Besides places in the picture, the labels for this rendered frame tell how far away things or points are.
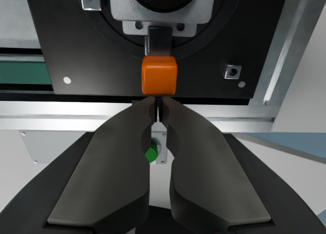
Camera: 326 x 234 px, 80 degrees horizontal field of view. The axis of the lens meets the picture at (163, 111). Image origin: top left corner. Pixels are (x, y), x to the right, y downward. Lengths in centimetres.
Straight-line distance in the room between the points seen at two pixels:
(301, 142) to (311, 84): 156
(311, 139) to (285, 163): 146
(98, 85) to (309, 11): 24
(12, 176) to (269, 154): 61
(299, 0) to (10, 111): 35
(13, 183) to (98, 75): 45
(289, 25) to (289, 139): 168
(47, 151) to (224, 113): 26
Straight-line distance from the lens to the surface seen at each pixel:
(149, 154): 29
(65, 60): 24
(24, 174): 59
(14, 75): 30
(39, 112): 30
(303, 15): 27
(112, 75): 23
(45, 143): 33
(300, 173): 63
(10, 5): 31
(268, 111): 30
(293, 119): 48
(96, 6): 18
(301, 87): 44
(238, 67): 23
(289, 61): 28
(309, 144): 206
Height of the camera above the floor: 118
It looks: 57 degrees down
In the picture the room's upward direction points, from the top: 177 degrees clockwise
